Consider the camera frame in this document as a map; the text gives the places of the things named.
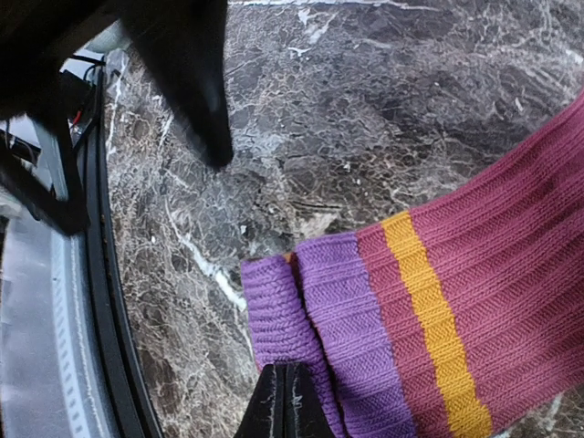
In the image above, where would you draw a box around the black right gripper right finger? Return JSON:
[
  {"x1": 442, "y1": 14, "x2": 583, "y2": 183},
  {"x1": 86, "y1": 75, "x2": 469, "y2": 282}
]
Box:
[{"x1": 283, "y1": 363, "x2": 334, "y2": 438}]

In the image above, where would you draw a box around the black front table rail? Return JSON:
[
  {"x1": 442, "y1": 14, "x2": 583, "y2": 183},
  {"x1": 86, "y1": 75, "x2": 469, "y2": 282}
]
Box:
[{"x1": 79, "y1": 68, "x2": 163, "y2": 437}]

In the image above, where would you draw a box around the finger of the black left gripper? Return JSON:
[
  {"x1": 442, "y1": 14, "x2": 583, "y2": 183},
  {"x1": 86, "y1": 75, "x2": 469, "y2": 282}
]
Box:
[
  {"x1": 106, "y1": 0, "x2": 234, "y2": 167},
  {"x1": 1, "y1": 119, "x2": 91, "y2": 235}
]

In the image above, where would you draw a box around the white slotted cable duct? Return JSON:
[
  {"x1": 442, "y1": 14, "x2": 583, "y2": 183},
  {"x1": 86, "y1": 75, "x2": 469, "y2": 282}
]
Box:
[{"x1": 50, "y1": 233, "x2": 107, "y2": 437}]

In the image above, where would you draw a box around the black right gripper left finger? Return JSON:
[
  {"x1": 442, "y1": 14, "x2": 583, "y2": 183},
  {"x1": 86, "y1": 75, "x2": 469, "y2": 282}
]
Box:
[{"x1": 234, "y1": 364, "x2": 286, "y2": 438}]

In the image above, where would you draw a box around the maroon purple orange striped sock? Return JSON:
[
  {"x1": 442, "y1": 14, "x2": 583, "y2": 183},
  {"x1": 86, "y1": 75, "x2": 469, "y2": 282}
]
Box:
[{"x1": 241, "y1": 99, "x2": 583, "y2": 437}]

